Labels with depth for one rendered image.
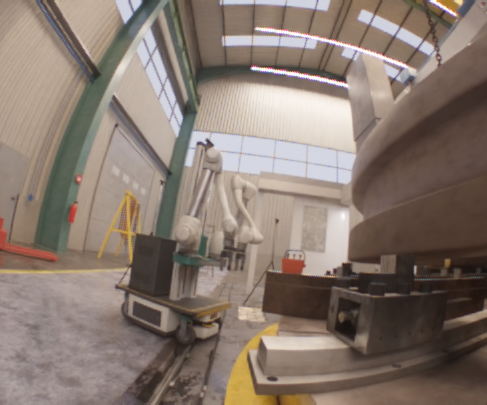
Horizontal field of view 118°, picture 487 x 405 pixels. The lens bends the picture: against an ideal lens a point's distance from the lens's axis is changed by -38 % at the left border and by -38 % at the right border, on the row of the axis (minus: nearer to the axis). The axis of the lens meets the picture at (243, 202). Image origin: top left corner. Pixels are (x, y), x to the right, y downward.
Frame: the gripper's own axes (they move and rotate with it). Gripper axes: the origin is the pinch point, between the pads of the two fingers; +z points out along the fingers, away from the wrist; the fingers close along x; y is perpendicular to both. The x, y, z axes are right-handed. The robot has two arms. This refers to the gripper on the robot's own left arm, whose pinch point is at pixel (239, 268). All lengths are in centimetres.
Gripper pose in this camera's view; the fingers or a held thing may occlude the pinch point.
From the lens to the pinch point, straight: 210.2
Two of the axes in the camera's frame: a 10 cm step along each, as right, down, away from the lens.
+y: 9.2, 0.3, -3.8
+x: 3.6, 2.6, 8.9
